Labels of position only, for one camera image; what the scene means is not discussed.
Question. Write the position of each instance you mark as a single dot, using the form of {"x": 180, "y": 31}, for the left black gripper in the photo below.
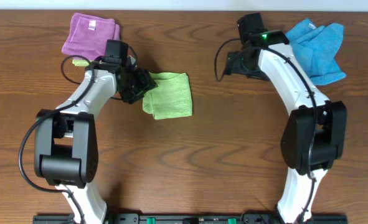
{"x": 141, "y": 86}

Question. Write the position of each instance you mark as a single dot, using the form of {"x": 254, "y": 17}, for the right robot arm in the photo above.
{"x": 313, "y": 137}

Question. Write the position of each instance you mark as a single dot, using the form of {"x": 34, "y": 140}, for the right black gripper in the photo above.
{"x": 233, "y": 64}

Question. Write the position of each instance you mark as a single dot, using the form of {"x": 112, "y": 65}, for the green microfiber cloth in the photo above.
{"x": 171, "y": 98}

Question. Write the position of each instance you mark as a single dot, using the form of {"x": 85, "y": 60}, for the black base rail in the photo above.
{"x": 248, "y": 218}

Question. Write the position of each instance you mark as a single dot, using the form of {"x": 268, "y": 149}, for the purple folded cloth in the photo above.
{"x": 89, "y": 34}

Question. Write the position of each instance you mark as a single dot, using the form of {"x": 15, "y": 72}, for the blue crumpled cloth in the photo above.
{"x": 315, "y": 49}

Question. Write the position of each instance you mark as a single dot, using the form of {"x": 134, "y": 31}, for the light green folded cloth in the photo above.
{"x": 80, "y": 62}

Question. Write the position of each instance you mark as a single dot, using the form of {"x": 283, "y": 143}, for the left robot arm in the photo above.
{"x": 66, "y": 149}

